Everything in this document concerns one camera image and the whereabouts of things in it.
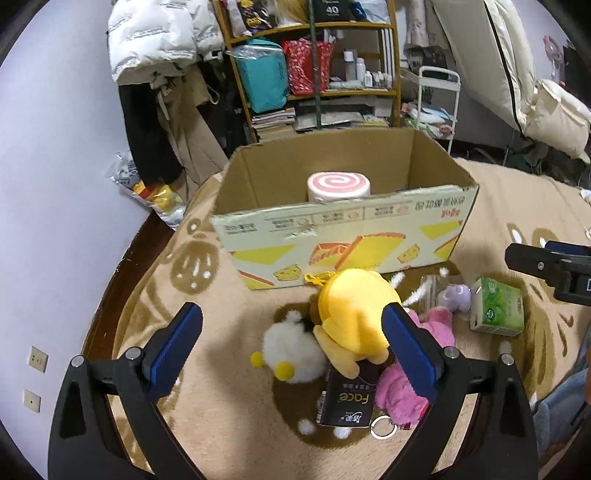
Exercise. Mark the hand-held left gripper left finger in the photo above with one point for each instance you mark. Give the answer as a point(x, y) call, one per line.
point(178, 351)

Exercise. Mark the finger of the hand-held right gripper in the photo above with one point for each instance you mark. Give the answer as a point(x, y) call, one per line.
point(531, 259)
point(570, 248)

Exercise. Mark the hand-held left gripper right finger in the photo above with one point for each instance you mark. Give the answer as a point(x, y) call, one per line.
point(411, 355)

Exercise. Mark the yellow plush toy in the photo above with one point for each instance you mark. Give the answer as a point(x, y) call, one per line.
point(351, 309)

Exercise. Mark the printed cardboard box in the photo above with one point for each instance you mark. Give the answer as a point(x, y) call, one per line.
point(277, 233)

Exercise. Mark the pink plush toy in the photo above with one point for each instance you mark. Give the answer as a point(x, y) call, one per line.
point(436, 330)

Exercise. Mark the green tissue pack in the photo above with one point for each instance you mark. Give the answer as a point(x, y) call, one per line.
point(498, 304)

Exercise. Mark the clear plastic wrapper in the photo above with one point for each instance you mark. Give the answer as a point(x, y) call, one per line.
point(433, 290)

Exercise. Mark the small purple plush toy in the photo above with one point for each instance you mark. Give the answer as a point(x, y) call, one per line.
point(455, 295)

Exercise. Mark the black tissue pack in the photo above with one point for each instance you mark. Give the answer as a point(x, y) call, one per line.
point(346, 397)

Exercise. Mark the white fluffy plush toy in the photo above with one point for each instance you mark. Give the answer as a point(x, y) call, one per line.
point(291, 346)

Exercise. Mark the person's jeans leg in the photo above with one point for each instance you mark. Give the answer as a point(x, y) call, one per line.
point(561, 406)

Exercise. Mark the small cream cushion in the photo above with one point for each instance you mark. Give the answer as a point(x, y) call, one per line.
point(561, 115)

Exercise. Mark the plastic bag of snacks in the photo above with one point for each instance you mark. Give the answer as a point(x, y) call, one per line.
point(138, 184)

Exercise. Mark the folded cloths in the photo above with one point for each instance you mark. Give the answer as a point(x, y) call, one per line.
point(427, 120)

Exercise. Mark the pink swirl roll plush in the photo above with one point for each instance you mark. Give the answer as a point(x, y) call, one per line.
point(339, 184)

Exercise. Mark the white metal cart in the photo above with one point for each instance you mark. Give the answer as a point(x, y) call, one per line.
point(438, 76)

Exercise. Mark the large cream cushion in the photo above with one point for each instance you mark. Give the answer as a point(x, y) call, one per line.
point(480, 55)

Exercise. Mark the beige hanging coat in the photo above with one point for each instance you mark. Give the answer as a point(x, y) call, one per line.
point(198, 138)

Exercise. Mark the black hanging garment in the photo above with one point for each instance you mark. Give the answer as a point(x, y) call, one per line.
point(147, 134)

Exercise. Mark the stack of magazines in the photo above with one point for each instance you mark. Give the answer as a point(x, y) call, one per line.
point(273, 123)

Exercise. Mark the wooden shelf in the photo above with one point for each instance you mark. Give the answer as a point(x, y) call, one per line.
point(341, 92)

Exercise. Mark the white bottle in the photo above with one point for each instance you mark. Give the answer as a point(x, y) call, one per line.
point(360, 71)
point(349, 67)

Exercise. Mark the green pole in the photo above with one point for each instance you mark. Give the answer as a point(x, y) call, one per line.
point(316, 69)

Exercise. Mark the teal bag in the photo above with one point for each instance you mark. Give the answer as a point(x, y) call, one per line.
point(263, 76)

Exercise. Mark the red patterned bag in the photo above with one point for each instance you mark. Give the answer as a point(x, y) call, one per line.
point(307, 67)

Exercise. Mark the white puffer jacket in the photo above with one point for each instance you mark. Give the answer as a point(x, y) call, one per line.
point(152, 37)

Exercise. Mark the black box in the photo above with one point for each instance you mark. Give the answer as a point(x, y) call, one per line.
point(331, 9)

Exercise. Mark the dark wooden bed frame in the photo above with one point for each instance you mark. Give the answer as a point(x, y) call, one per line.
point(120, 277)

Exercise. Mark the wall socket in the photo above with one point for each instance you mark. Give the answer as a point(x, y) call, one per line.
point(38, 359)
point(32, 400)

